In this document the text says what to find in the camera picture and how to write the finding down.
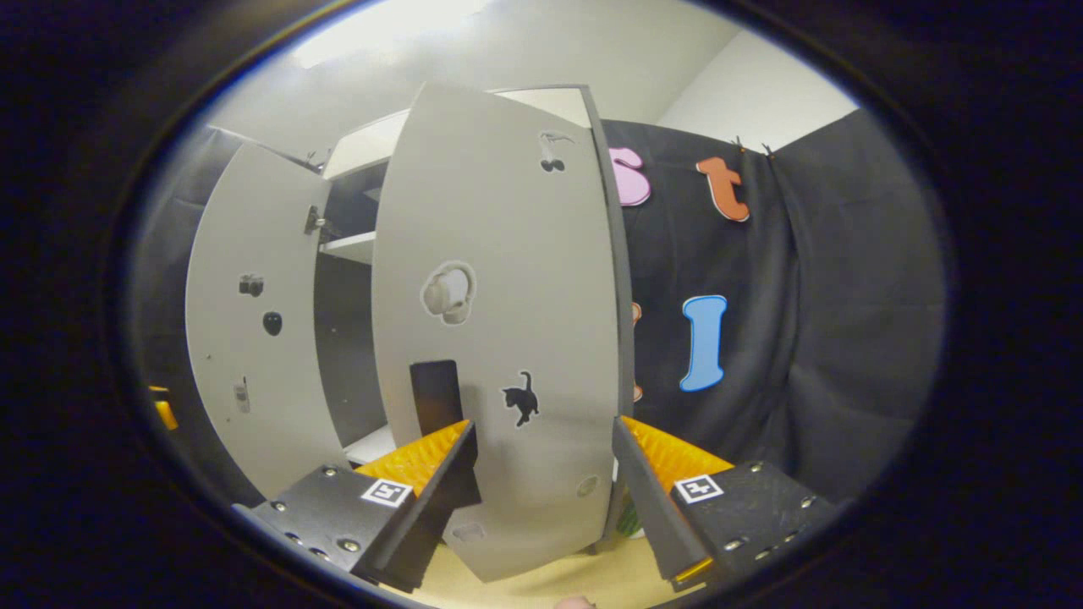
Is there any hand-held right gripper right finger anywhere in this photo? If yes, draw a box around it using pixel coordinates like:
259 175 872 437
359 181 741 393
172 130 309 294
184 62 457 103
611 414 840 593

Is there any white cabinet door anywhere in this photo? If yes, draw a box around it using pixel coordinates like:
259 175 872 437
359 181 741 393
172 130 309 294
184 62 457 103
372 82 623 583
184 142 352 500

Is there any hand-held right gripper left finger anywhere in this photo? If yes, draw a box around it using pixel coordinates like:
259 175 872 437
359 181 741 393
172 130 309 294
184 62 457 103
231 417 483 595

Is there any white and grey cabinet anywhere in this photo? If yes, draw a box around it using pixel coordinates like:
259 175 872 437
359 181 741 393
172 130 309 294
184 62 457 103
313 83 637 555

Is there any black backdrop cloth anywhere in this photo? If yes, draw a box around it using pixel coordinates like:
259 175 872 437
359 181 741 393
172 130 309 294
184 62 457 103
127 108 948 508

